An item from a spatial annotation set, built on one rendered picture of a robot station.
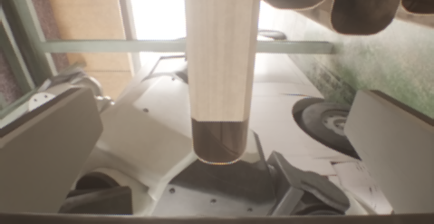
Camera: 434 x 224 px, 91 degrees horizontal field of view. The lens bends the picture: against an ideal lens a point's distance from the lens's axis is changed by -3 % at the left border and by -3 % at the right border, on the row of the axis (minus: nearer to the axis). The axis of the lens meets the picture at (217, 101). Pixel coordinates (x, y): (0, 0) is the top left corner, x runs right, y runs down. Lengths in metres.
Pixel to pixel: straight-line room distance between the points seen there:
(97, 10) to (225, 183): 2.75
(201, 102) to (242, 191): 0.22
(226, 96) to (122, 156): 0.18
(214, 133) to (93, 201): 0.13
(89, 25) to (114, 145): 2.78
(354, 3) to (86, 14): 2.92
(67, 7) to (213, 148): 2.97
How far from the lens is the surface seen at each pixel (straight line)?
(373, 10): 0.20
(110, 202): 0.26
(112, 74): 3.14
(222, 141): 0.22
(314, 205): 0.48
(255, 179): 0.36
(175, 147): 0.29
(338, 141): 1.38
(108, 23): 2.94
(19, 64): 2.69
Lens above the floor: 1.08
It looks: 1 degrees down
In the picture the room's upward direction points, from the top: 90 degrees counter-clockwise
